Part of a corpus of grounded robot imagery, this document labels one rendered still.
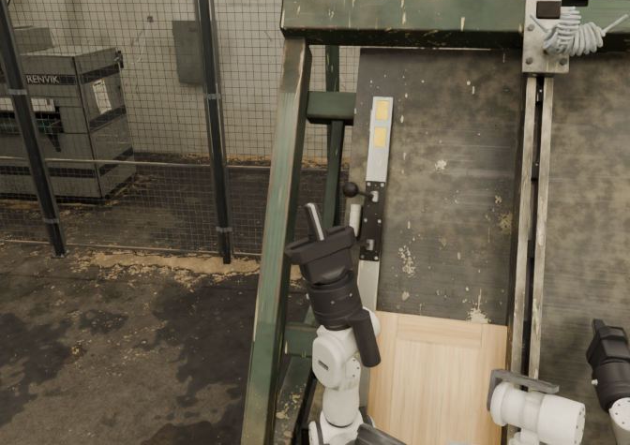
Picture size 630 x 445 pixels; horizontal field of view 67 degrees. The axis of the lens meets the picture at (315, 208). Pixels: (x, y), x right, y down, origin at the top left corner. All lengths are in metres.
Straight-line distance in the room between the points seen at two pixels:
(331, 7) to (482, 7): 0.37
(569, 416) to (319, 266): 0.41
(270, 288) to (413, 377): 0.41
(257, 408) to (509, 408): 0.68
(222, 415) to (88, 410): 0.69
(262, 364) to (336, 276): 0.50
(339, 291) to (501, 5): 0.82
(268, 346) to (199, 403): 1.55
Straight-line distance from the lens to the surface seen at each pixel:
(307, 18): 1.31
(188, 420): 2.70
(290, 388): 1.66
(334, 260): 0.80
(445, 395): 1.26
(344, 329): 0.85
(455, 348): 1.24
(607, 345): 1.19
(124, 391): 2.94
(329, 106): 1.35
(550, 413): 0.77
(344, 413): 1.00
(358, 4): 1.31
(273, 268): 1.22
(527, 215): 1.20
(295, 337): 1.31
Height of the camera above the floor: 1.97
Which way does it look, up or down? 25 degrees down
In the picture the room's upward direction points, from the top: straight up
